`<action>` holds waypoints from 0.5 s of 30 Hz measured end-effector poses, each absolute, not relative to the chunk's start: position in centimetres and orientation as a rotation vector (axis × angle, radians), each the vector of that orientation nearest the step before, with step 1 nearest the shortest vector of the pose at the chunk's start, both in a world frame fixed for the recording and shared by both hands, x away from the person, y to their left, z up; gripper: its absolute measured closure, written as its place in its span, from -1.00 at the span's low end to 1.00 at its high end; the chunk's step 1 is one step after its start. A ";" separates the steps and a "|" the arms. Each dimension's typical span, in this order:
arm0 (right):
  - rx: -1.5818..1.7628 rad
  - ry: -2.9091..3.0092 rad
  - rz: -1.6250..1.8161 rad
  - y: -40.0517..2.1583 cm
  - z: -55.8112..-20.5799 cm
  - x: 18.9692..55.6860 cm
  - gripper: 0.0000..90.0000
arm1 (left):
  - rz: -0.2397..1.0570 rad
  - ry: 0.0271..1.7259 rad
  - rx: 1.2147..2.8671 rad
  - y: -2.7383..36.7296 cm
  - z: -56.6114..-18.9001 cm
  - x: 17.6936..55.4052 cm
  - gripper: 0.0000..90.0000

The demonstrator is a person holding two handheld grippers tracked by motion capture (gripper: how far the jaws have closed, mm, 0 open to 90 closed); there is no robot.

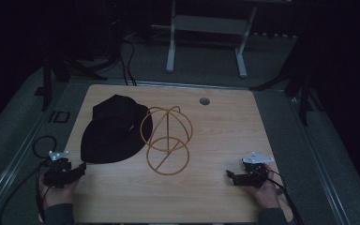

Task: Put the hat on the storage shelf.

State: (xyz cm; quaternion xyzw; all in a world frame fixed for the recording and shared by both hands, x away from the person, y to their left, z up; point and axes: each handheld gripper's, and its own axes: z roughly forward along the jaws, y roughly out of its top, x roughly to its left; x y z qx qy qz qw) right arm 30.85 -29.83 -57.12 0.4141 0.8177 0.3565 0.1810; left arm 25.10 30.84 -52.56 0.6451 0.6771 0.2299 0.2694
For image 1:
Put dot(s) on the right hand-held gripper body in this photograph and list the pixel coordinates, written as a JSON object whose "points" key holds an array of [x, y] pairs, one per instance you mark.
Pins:
{"points": [[254, 173]]}

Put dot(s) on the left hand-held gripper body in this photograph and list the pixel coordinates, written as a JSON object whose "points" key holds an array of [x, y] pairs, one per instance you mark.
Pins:
{"points": [[58, 170]]}

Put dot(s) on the black bucket hat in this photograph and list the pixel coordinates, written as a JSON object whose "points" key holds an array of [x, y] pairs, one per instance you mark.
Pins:
{"points": [[114, 131]]}

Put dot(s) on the person's left hand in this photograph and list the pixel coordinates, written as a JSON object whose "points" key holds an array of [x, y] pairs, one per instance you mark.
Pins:
{"points": [[56, 195]]}

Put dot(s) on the person's right hand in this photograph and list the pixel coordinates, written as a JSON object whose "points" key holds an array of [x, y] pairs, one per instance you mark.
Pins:
{"points": [[267, 195]]}

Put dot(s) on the grey table grommet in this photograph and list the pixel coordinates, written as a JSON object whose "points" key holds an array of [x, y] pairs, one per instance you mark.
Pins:
{"points": [[204, 101]]}

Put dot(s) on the black tripod stand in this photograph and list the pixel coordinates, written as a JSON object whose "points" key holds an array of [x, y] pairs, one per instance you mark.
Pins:
{"points": [[61, 70], [300, 84]]}

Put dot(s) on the white metal desk frame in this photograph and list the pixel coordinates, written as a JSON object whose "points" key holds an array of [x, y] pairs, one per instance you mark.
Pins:
{"points": [[211, 25]]}

